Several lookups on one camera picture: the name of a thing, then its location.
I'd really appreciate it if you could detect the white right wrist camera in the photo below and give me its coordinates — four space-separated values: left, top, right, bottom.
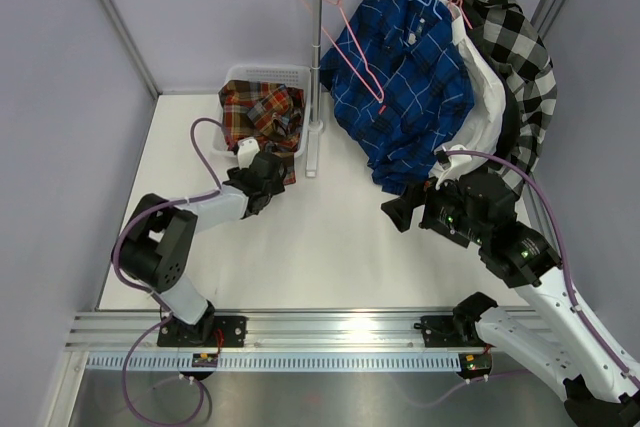
431 144 485 190

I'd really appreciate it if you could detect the white plastic basket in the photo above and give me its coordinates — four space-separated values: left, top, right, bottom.
225 64 311 159

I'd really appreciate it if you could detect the blue plaid shirt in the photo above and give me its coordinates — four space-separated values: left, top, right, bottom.
320 0 473 195

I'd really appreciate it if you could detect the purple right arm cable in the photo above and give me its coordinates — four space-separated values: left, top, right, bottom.
439 149 640 388

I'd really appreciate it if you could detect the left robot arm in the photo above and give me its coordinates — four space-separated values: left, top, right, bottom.
112 152 286 348

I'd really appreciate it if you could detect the red plaid shirt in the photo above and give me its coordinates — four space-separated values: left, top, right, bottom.
218 80 305 186

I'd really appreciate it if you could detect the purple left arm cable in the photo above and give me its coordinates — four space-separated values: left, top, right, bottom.
110 117 231 318

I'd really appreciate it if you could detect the white slotted cable duct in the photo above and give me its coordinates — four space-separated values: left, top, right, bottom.
86 352 462 373

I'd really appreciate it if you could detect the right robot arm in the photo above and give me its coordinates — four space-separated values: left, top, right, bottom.
381 171 639 426

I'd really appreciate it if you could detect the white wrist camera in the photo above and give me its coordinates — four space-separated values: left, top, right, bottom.
233 137 260 169
431 144 485 190

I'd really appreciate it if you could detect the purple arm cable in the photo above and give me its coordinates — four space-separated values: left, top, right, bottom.
110 117 231 318
439 149 640 388

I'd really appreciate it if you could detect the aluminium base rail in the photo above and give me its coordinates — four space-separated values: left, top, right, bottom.
64 307 609 373

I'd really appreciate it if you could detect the black white checked shirt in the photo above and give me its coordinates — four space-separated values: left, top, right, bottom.
464 0 557 174

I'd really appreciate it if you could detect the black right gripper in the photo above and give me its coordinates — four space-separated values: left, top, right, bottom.
381 165 489 246

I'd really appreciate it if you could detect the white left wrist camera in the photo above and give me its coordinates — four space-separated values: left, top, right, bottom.
233 137 260 169

